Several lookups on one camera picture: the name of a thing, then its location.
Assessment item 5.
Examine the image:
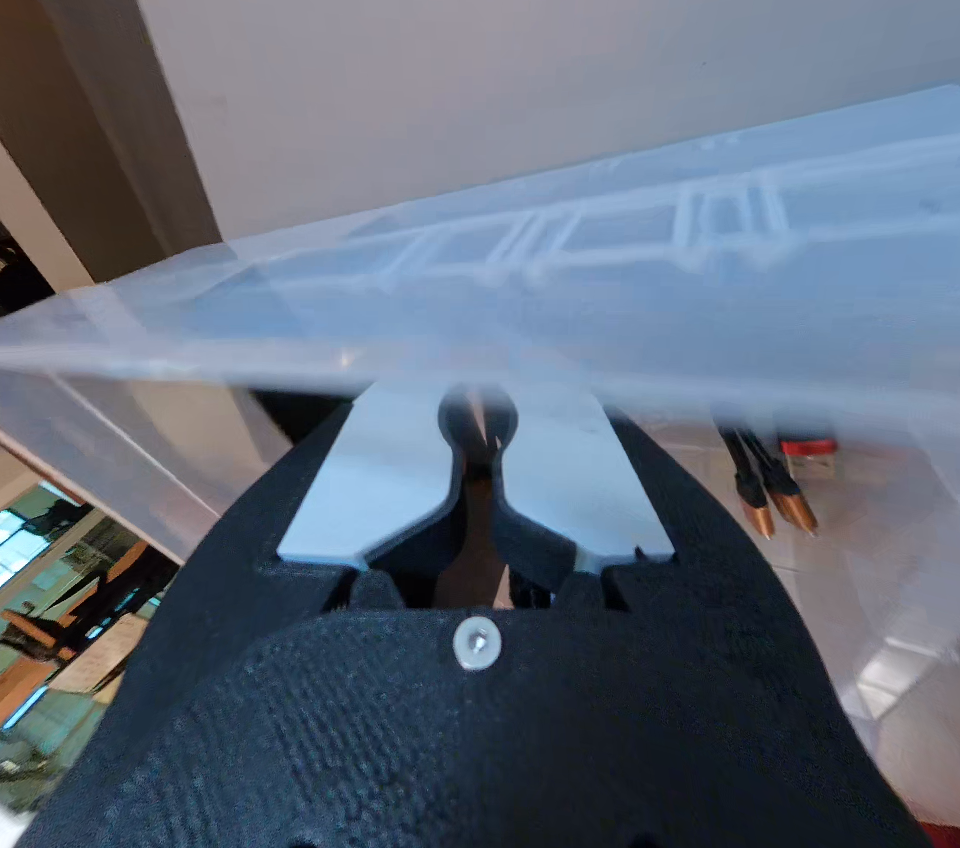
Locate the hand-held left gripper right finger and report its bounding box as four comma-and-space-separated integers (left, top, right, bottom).
491, 386, 678, 575

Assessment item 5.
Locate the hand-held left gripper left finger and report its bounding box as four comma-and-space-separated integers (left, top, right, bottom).
277, 383, 462, 571

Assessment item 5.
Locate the clear plastic box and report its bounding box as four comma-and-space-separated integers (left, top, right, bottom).
0, 83, 960, 804

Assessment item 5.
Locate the black foam pad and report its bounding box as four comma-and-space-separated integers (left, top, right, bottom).
251, 389, 355, 445

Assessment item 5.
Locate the black cable copper plug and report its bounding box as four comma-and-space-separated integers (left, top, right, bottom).
750, 428, 820, 535
720, 426, 777, 540

